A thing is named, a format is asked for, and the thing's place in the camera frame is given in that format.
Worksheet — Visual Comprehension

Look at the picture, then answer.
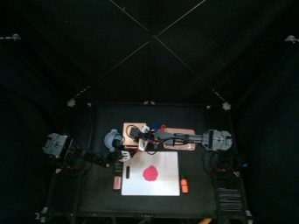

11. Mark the blue toy pot bowl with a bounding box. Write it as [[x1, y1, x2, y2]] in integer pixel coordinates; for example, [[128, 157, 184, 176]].
[[101, 129, 125, 152]]

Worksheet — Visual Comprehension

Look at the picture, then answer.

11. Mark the light wooden drawer box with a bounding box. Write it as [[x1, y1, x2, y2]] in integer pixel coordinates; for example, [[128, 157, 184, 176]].
[[123, 122, 148, 147]]

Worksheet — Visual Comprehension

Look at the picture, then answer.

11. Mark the orange toy carrot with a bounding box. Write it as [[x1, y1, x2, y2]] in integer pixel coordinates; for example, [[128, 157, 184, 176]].
[[179, 172, 191, 194]]

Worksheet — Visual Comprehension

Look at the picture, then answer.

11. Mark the pink flat tray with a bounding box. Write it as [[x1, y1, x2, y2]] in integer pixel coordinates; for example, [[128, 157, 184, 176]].
[[163, 127, 196, 151]]

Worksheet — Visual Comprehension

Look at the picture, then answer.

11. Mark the pink rectangular block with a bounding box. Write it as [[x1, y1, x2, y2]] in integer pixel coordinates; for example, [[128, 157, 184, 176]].
[[112, 175, 123, 191]]

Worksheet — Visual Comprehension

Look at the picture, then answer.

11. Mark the white cutting board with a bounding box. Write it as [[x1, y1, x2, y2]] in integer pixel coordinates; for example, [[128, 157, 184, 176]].
[[120, 150, 181, 197]]

